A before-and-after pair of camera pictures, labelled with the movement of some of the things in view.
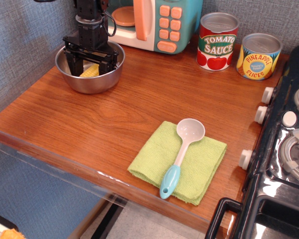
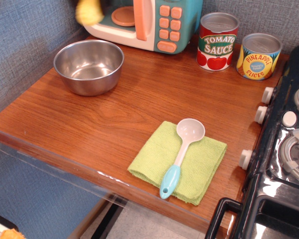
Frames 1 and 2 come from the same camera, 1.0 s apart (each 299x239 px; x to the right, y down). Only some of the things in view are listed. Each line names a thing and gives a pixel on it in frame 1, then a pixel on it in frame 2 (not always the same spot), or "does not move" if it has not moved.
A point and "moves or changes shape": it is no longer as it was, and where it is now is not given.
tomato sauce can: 217,40 does not move
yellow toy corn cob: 92,70 moves or changes shape
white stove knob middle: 260,114 does not move
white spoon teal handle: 191,129 does not move
